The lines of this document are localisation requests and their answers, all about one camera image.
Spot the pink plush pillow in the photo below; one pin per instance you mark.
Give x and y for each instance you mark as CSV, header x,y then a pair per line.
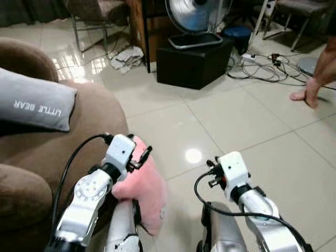
x,y
147,189

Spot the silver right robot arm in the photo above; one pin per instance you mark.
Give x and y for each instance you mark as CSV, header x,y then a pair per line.
x,y
268,220

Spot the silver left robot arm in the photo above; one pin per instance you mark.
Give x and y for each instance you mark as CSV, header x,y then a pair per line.
x,y
86,197

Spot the brown fabric sofa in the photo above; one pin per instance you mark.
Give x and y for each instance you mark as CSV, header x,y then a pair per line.
x,y
84,131

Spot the grey Little Bear pillow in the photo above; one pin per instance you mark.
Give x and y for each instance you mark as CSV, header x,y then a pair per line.
x,y
31,102

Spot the silver floor fan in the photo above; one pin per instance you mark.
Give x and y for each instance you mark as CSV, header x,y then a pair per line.
x,y
197,16

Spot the silver right robot leg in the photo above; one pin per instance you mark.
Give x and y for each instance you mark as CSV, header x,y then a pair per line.
x,y
223,231

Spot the silver robot leg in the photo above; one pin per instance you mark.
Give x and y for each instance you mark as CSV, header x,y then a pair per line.
x,y
122,228
223,231

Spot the silver left robot leg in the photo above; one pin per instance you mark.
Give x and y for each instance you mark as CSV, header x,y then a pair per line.
x,y
122,228

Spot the white crumpled cloth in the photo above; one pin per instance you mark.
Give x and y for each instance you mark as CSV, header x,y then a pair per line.
x,y
127,59

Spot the black box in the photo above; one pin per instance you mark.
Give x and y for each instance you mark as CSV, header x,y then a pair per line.
x,y
191,65

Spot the white power strip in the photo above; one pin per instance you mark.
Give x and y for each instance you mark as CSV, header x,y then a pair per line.
x,y
249,55

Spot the brown wooden cabinet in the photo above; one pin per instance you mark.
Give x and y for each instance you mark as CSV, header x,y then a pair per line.
x,y
137,26

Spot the blue round bucket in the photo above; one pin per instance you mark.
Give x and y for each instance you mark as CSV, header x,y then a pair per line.
x,y
239,37

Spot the grey round disc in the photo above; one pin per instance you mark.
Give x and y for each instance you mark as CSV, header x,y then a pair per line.
x,y
307,65

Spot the person's bare leg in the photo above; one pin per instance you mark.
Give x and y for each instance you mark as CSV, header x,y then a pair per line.
x,y
321,73

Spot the brown metal-legged chair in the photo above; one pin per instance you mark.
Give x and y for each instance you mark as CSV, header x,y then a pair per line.
x,y
302,13
100,10

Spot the white stand pole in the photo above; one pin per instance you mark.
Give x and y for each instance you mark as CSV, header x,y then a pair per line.
x,y
262,18

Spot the dark curtain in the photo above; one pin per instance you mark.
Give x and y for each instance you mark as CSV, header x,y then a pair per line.
x,y
31,9

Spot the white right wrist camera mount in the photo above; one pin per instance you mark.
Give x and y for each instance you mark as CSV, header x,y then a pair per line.
x,y
234,169

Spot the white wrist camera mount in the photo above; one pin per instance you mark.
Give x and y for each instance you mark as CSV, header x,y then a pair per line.
x,y
119,152
234,169

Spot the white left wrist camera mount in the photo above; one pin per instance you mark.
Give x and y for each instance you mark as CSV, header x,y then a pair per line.
x,y
119,152

